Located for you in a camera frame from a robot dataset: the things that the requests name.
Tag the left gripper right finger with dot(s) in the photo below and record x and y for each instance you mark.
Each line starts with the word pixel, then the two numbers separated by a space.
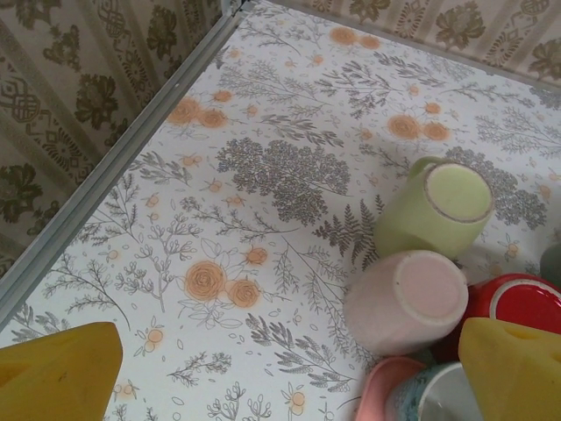
pixel 517 377

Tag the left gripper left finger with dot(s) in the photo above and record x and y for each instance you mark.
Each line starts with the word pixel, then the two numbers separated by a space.
pixel 57 377

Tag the teal mug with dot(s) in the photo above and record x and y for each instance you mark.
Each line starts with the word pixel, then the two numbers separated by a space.
pixel 407 394

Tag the yellow-green mug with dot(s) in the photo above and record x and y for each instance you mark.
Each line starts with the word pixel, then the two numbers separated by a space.
pixel 421 228

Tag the red mug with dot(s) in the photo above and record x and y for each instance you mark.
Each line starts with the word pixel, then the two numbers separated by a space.
pixel 477 302

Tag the pale pink mug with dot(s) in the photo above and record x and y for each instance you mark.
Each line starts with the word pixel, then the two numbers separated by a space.
pixel 372 316

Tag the salmon pink tray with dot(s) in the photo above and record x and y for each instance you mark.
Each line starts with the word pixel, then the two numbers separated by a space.
pixel 377 386

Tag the aluminium table edge rail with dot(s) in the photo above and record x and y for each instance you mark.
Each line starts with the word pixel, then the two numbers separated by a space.
pixel 127 138

